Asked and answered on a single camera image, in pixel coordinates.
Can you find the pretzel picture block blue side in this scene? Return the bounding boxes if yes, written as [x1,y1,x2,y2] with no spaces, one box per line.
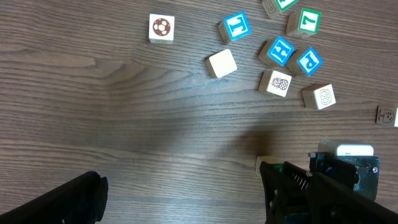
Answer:
[301,83,336,110]

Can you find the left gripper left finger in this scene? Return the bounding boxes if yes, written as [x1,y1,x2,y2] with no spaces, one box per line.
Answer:
[1,171,108,224]

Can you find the soccer ball picture block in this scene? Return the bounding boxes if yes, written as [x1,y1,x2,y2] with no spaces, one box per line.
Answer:
[149,14,175,44]

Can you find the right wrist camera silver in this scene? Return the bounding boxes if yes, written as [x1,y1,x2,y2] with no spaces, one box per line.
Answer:
[318,139,374,156]

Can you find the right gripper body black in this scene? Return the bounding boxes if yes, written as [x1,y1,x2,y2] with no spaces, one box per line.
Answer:
[308,152,380,201]

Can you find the green number 7 block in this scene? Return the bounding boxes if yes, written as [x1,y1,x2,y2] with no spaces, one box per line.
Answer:
[286,7,322,38]

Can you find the green number 4 block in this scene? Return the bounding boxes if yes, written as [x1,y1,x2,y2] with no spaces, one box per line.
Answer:
[261,0,299,19]

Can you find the blue letter T block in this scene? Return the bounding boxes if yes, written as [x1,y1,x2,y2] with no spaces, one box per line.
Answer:
[218,11,252,44]

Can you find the green letter R block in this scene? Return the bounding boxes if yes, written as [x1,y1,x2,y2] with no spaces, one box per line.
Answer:
[255,156,280,175]

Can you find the yellow block number 1 side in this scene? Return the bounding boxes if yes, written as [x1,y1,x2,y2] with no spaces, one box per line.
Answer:
[205,49,237,78]

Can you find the pineapple picture block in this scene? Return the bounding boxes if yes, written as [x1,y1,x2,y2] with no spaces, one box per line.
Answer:
[258,70,292,97]

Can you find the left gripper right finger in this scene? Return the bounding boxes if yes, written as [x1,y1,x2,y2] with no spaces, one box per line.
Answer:
[259,161,397,224]

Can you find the blue letter P block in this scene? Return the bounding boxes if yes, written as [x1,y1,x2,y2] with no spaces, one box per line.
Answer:
[285,47,323,77]

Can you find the blue letter H block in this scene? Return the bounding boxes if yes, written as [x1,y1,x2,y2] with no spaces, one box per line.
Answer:
[258,36,295,68]

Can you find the white picture block blue side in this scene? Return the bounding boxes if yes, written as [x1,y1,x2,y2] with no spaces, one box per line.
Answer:
[375,104,397,128]

